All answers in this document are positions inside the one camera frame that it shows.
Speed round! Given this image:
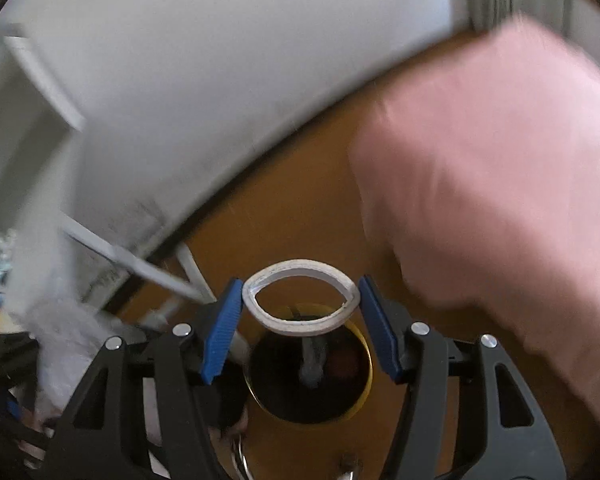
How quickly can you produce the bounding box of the white tape ring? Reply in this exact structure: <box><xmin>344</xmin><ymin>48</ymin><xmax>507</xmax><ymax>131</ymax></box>
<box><xmin>241</xmin><ymin>258</ymin><xmax>362</xmax><ymax>337</ymax></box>

